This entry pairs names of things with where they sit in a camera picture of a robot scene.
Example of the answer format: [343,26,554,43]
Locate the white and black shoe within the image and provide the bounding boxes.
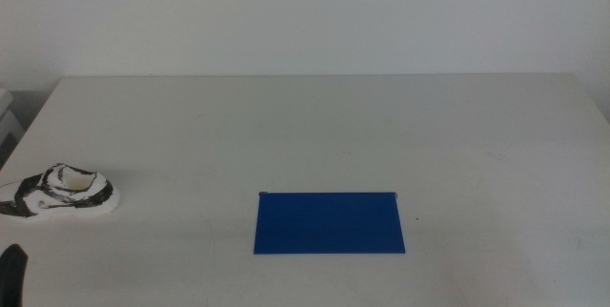
[0,162,121,220]

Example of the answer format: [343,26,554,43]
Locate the blue rectangular mat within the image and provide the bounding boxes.
[253,191,407,256]

